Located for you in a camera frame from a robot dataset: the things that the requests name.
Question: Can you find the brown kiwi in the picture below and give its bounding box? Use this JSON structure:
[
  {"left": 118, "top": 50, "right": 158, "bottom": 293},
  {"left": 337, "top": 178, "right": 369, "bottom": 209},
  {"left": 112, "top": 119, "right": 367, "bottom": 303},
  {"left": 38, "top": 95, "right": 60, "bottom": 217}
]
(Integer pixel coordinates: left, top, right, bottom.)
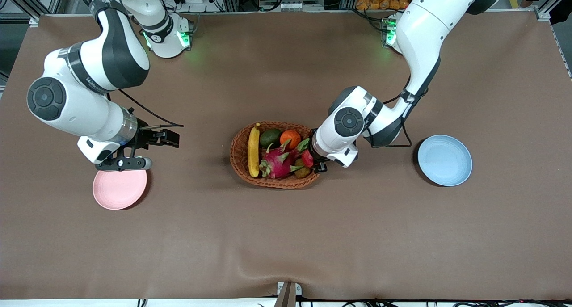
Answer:
[{"left": 294, "top": 159, "right": 312, "bottom": 179}]

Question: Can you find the metal table edge bracket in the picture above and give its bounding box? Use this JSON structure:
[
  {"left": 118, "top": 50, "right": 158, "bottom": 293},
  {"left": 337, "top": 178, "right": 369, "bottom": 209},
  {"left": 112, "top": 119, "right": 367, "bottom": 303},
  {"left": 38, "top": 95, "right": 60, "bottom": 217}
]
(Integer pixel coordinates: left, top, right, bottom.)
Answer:
[{"left": 277, "top": 282, "right": 303, "bottom": 307}]

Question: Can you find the brown wicker basket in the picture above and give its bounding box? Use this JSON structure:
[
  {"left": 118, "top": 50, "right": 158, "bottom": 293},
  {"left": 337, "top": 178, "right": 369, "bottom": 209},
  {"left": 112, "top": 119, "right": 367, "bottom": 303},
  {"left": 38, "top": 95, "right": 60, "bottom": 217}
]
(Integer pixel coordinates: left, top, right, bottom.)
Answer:
[{"left": 230, "top": 121, "right": 320, "bottom": 189}]

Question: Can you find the brown table cloth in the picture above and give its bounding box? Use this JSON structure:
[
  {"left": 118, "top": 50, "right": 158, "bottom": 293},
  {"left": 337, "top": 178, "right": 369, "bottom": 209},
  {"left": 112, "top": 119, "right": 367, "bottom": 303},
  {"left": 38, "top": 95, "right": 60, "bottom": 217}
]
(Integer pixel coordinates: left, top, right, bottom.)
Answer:
[{"left": 0, "top": 12, "right": 572, "bottom": 301}]

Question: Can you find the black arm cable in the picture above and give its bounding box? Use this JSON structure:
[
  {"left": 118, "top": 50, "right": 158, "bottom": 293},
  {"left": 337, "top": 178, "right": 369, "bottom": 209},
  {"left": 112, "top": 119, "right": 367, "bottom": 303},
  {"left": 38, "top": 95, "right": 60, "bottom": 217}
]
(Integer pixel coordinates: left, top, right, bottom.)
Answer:
[
  {"left": 107, "top": 89, "right": 185, "bottom": 128},
  {"left": 369, "top": 75, "right": 429, "bottom": 148}
]

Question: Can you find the aluminium frame rail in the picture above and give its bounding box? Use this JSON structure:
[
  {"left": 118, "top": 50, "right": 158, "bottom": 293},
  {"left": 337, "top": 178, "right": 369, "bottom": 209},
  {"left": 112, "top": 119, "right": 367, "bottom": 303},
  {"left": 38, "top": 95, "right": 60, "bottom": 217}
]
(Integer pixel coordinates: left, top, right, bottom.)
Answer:
[
  {"left": 534, "top": 0, "right": 572, "bottom": 21},
  {"left": 0, "top": 0, "right": 67, "bottom": 27}
]

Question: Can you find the light blue plate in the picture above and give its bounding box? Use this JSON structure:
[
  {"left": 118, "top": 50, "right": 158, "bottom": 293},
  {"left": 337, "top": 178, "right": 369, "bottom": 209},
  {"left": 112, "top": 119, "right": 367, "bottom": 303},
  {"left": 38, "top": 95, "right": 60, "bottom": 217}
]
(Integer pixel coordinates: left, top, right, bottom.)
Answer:
[{"left": 417, "top": 135, "right": 473, "bottom": 187}]

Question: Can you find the orange fruit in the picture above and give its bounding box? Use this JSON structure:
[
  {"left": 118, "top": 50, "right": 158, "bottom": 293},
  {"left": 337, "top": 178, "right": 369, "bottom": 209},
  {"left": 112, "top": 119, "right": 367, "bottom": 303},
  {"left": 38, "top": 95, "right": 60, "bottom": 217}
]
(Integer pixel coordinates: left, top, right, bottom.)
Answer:
[{"left": 280, "top": 130, "right": 302, "bottom": 150}]

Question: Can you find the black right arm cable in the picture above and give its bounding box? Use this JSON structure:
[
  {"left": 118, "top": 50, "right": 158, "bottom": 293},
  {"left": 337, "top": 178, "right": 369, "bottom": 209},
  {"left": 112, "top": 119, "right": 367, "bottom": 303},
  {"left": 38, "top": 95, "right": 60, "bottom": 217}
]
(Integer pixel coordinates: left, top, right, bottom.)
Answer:
[{"left": 107, "top": 89, "right": 185, "bottom": 128}]

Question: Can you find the green avocado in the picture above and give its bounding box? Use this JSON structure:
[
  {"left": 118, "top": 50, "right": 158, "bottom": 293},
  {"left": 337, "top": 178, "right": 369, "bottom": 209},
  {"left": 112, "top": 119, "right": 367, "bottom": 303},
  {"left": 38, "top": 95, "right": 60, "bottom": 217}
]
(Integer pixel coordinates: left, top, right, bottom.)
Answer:
[{"left": 260, "top": 128, "right": 283, "bottom": 148}]

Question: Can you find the yellow banana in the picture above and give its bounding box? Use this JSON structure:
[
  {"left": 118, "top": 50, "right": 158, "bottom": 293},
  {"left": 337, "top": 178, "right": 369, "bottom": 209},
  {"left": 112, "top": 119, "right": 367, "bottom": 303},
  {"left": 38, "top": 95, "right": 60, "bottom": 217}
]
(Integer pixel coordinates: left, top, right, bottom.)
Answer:
[{"left": 248, "top": 122, "right": 261, "bottom": 178}]

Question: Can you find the pink dragon fruit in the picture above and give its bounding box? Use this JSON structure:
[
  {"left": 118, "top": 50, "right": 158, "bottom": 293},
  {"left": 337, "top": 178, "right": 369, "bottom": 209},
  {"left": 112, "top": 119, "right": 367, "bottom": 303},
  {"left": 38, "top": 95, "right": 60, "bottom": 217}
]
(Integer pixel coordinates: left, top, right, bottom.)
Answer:
[{"left": 259, "top": 138, "right": 311, "bottom": 179}]

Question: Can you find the pink plate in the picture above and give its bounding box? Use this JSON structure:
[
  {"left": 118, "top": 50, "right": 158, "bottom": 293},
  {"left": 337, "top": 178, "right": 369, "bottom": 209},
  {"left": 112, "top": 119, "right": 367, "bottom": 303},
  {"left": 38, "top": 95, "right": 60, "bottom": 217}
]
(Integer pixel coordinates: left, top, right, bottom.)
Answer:
[{"left": 93, "top": 168, "right": 148, "bottom": 210}]

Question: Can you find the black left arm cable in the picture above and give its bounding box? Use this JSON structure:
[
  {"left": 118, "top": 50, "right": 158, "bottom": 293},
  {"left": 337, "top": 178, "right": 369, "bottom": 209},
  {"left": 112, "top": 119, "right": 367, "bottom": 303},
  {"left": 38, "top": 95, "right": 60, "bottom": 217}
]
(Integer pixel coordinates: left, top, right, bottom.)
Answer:
[{"left": 369, "top": 75, "right": 429, "bottom": 148}]

